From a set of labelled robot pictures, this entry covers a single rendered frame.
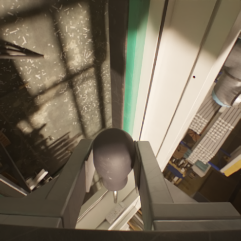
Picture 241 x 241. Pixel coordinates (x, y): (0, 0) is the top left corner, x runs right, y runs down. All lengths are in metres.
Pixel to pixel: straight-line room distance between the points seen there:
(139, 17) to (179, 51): 0.06
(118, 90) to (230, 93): 0.90
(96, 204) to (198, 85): 0.33
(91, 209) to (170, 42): 0.36
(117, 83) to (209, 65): 0.11
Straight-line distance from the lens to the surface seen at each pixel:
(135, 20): 0.18
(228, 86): 1.09
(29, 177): 1.26
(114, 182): 0.16
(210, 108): 4.74
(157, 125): 0.29
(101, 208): 0.42
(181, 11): 0.19
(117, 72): 0.22
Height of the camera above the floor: 0.97
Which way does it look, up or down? 25 degrees down
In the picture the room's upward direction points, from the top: 129 degrees clockwise
